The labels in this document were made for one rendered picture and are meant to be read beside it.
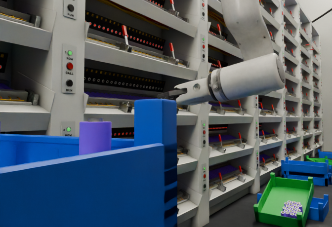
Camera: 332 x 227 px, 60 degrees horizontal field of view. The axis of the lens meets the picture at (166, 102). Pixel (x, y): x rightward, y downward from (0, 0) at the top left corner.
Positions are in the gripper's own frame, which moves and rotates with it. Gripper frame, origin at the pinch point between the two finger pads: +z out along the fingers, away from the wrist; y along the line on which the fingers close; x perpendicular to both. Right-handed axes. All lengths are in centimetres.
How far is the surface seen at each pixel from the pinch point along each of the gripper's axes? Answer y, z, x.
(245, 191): 107, 26, -46
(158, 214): -54, -36, -17
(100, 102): -7.2, 20.2, 2.7
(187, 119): 35.3, 15.6, -3.3
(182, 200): 39, 27, -36
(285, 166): 160, 13, -39
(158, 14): 15.2, 9.2, 34.8
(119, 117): -4.3, 15.5, -2.7
